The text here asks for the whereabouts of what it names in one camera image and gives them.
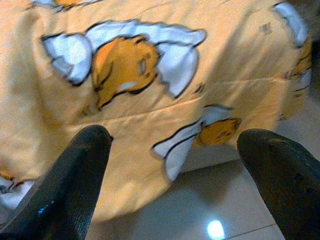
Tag yellow cartoon egg blanket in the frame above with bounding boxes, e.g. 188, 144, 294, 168
0, 0, 315, 223

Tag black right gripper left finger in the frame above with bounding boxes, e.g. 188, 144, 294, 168
0, 124, 113, 240

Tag white quilted mattress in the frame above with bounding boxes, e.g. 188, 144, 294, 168
0, 178, 36, 218

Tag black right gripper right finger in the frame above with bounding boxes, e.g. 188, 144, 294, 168
236, 128, 320, 240

